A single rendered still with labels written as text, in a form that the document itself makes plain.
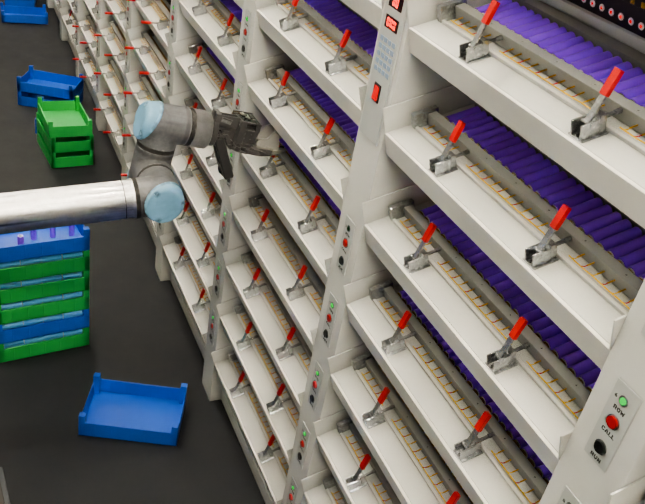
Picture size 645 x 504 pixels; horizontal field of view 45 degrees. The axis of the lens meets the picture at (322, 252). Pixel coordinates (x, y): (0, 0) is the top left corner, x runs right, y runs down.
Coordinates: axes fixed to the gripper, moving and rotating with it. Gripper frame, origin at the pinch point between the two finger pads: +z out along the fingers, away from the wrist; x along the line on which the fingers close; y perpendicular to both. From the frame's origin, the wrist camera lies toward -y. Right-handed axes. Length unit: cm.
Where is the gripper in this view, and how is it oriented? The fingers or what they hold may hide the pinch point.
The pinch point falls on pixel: (279, 150)
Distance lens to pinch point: 198.5
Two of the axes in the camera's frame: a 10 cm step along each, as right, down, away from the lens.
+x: -3.9, -5.5, 7.4
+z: 8.6, 0.8, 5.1
